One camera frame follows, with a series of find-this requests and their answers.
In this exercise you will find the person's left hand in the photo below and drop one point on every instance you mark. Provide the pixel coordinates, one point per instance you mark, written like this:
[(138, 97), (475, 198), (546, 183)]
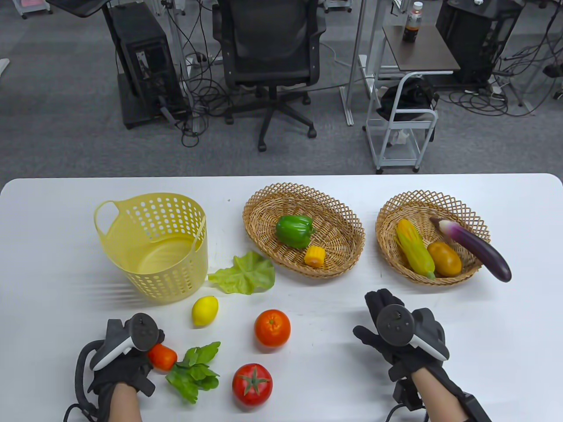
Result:
[(118, 369)]

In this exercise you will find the person's right hand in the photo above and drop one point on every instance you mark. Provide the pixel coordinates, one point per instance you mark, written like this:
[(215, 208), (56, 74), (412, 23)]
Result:
[(404, 358)]

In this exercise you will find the carrot with green leaves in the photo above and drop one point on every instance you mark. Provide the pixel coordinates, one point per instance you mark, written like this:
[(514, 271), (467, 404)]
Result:
[(163, 357)]

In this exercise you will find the yellow lemon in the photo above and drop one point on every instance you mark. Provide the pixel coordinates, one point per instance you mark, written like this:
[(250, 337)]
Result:
[(205, 311)]

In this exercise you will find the brown potato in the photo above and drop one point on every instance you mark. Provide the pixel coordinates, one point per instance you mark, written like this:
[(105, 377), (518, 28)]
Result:
[(445, 260)]

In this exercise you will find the corn cob with husk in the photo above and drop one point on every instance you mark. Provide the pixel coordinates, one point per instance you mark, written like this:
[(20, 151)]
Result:
[(413, 248)]

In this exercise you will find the yellow perforated plastic basket container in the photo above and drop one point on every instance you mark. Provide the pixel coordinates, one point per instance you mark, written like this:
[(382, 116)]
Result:
[(154, 259)]

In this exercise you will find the purple eggplant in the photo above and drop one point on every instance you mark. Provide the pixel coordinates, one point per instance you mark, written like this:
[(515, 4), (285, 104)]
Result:
[(479, 248)]

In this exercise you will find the red tomato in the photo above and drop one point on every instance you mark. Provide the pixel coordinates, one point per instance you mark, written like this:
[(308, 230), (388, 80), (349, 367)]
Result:
[(252, 389)]

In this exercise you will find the orange fruit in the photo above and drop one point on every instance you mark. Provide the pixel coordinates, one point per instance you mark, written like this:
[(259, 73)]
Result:
[(272, 329)]

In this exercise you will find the short yellow corn piece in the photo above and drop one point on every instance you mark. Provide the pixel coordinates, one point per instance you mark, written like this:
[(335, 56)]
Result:
[(315, 256)]

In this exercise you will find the round wicker basket container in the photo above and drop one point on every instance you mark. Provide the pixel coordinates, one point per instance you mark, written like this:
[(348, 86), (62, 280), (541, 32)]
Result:
[(391, 220)]

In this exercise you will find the light green lettuce leaf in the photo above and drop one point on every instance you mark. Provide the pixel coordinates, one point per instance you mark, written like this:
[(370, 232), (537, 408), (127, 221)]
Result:
[(246, 274)]

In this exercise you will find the green bell pepper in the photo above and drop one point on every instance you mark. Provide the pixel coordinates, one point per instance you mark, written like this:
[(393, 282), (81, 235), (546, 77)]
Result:
[(294, 231)]

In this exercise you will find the oval wicker basket container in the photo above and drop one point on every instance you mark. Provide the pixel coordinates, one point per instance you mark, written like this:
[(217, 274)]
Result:
[(264, 220)]

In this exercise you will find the person's left forearm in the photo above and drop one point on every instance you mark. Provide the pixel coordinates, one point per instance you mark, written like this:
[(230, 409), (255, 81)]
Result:
[(125, 404)]

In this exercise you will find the person's right forearm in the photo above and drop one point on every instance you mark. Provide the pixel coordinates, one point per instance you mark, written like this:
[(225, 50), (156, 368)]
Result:
[(440, 395)]

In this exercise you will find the right black white controller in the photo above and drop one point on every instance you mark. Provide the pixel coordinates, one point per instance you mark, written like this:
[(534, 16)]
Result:
[(396, 325)]

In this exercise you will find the black white controller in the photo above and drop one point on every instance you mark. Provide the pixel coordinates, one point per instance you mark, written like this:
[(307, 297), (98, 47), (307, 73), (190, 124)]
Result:
[(145, 332), (396, 325)]

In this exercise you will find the left black white controller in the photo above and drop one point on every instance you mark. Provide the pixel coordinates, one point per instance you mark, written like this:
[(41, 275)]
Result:
[(145, 332)]

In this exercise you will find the white wheeled cart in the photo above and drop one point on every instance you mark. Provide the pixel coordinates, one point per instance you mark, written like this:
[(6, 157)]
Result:
[(398, 125)]

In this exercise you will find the black bag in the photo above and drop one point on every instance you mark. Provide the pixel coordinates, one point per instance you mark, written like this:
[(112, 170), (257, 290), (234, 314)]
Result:
[(409, 96)]

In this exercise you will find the brown side table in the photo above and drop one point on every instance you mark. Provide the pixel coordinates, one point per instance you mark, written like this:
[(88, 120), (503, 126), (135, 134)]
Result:
[(422, 55)]

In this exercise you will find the black computer tower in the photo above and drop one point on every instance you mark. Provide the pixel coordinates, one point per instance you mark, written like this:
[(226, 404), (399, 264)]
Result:
[(140, 66), (475, 35)]

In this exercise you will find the white power strip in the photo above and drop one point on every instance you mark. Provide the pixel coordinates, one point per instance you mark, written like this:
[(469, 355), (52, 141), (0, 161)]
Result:
[(195, 59)]

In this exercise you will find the white desk foot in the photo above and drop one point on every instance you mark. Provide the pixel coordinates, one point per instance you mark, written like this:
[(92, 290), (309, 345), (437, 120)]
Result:
[(3, 66)]

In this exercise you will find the brown bottle with red cap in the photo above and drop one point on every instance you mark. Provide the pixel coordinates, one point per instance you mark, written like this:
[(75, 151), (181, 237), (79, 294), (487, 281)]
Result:
[(412, 26)]

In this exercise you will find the grey metal desk leg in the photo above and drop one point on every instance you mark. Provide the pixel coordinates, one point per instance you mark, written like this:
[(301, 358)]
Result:
[(176, 39)]

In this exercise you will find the black office chair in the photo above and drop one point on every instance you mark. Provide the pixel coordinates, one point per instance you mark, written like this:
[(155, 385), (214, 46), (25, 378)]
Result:
[(268, 44)]

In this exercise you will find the black flat panel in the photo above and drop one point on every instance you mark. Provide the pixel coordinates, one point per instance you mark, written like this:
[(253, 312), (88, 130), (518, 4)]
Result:
[(79, 5)]

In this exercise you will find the white cart with pink box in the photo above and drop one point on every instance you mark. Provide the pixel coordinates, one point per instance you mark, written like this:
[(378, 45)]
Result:
[(33, 4)]

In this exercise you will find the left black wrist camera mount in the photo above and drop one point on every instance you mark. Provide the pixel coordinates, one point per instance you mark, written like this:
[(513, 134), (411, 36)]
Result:
[(145, 387)]

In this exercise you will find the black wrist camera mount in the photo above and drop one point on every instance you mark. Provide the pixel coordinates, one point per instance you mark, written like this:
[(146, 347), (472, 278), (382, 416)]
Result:
[(409, 395), (145, 387)]

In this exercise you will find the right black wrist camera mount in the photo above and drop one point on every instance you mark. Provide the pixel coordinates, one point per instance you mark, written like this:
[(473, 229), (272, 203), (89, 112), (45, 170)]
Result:
[(409, 395)]

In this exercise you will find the white metal desk frame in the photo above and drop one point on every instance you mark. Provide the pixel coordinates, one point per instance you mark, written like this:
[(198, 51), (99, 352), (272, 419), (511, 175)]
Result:
[(357, 44)]

